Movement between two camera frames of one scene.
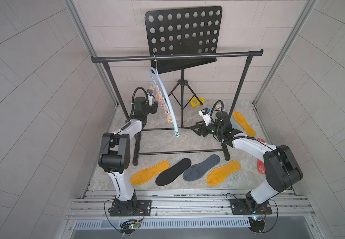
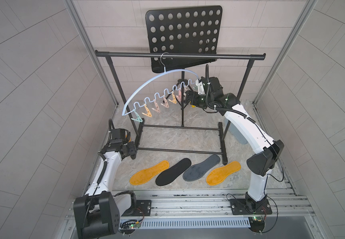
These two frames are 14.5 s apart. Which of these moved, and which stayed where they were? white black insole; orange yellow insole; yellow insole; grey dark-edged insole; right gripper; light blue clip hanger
Moved: light blue clip hanger; right gripper
Stayed: grey dark-edged insole; orange yellow insole; yellow insole; white black insole
